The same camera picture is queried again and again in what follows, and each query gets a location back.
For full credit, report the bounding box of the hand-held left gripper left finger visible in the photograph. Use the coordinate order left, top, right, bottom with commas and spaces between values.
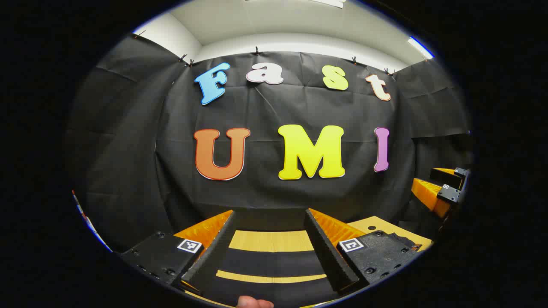
119, 209, 237, 296

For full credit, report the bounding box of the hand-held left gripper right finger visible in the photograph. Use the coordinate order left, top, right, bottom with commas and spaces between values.
303, 208, 423, 296

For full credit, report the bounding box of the black backdrop cloth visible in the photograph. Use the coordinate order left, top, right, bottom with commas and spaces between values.
64, 33, 474, 253

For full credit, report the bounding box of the ceiling light strip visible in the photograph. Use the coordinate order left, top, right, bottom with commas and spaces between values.
306, 0, 346, 9
407, 36, 435, 60

